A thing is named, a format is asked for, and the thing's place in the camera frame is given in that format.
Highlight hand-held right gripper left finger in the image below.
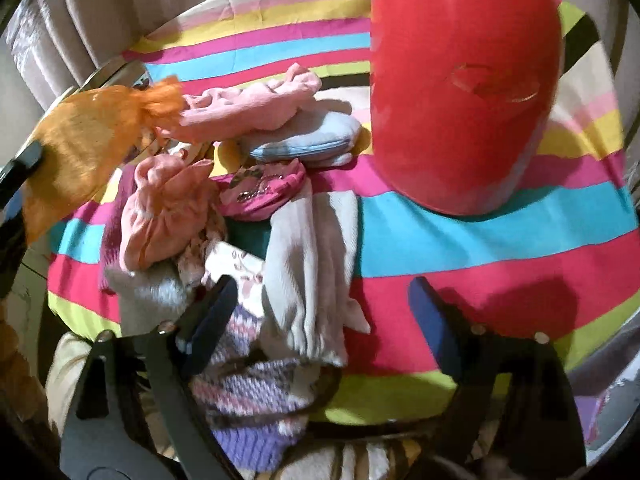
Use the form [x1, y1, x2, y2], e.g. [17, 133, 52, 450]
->
[60, 275, 239, 480]

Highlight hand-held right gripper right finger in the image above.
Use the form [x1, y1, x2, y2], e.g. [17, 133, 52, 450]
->
[409, 275, 588, 480]

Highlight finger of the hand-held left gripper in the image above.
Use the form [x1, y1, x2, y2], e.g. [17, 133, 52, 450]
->
[0, 140, 46, 207]

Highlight orange mesh cloth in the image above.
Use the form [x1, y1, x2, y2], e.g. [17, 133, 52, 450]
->
[22, 76, 186, 243]

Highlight red plastic jug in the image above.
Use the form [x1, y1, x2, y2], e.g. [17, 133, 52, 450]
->
[370, 0, 563, 217]

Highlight white floral cloth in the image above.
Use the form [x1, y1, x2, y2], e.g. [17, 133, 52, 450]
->
[202, 241, 266, 313]

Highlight grey white sock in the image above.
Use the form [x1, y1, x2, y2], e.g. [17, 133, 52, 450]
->
[104, 264, 190, 328]

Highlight striped multicolour blanket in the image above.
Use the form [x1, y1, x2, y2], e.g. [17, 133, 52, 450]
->
[47, 0, 633, 461]

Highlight white long socks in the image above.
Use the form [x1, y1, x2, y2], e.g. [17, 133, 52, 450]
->
[261, 179, 372, 367]

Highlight purple striped knit hat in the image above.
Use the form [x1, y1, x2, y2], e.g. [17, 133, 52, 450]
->
[189, 302, 328, 472]

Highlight peach pink mitten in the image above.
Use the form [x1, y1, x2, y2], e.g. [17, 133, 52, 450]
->
[119, 156, 218, 272]

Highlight magenta printed sock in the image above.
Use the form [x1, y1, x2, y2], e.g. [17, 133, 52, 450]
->
[216, 159, 307, 221]

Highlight beige curtain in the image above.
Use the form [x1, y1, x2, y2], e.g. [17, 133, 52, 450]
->
[0, 0, 381, 111]

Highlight light blue sock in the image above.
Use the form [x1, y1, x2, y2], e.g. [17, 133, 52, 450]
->
[247, 111, 362, 167]

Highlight pink sock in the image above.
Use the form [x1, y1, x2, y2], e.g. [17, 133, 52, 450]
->
[156, 62, 322, 145]

